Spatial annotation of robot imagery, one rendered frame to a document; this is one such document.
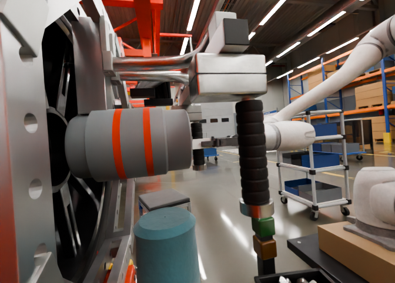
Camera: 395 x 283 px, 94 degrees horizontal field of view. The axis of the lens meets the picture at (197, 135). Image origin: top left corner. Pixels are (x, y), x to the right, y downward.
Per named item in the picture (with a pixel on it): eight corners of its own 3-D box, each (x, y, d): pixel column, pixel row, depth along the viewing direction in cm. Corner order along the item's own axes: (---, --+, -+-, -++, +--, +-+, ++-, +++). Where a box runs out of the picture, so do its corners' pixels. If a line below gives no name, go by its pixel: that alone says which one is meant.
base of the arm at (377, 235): (363, 219, 88) (362, 208, 88) (431, 244, 67) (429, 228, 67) (332, 225, 84) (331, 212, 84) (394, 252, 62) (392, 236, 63)
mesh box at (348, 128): (322, 147, 759) (321, 123, 759) (339, 145, 779) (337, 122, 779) (355, 148, 636) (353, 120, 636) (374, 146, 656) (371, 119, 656)
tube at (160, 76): (124, 100, 55) (122, 64, 55) (188, 98, 59) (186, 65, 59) (110, 82, 38) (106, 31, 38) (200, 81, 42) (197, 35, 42)
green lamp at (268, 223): (251, 229, 44) (250, 213, 44) (266, 226, 45) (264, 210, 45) (260, 239, 40) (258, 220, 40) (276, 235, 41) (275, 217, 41)
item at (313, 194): (277, 203, 214) (270, 117, 214) (308, 198, 223) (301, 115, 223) (316, 223, 162) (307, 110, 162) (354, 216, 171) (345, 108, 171)
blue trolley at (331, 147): (310, 157, 509) (307, 123, 509) (328, 155, 519) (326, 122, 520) (344, 162, 410) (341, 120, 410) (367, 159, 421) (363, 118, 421)
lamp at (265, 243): (253, 251, 44) (251, 233, 44) (267, 247, 45) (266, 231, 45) (262, 262, 40) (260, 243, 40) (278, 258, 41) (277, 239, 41)
